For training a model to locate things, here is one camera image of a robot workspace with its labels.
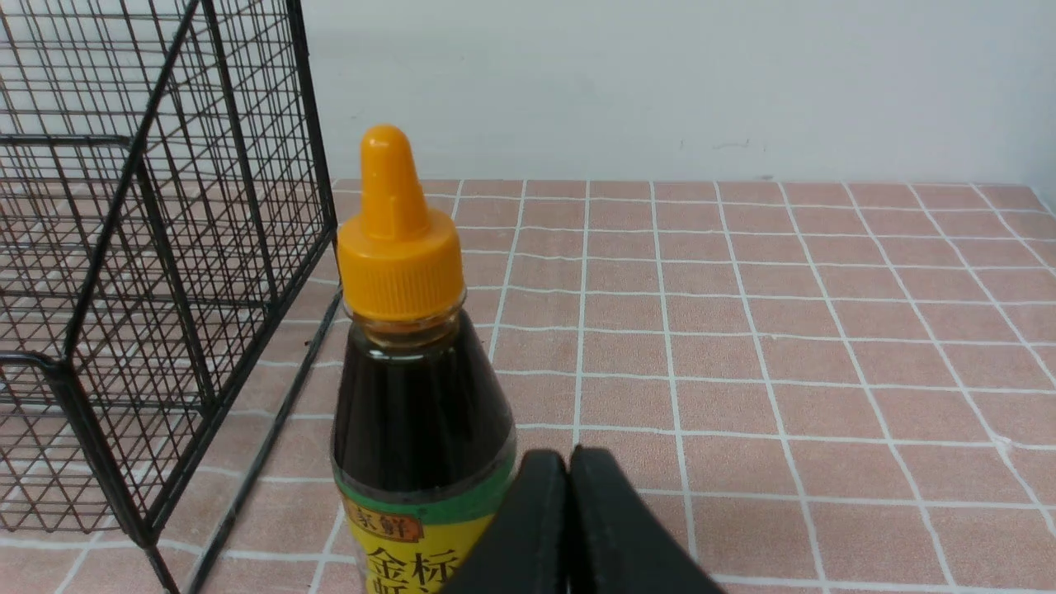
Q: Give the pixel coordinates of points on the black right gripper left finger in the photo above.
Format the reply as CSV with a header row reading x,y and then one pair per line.
x,y
523,549

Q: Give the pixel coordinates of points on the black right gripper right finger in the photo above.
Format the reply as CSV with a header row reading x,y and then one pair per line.
x,y
616,544

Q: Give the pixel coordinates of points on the yellow-capped dark seasoning bottle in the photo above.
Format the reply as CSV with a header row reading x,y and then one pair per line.
x,y
423,439

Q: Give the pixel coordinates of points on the black wire mesh shelf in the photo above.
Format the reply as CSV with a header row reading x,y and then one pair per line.
x,y
165,198

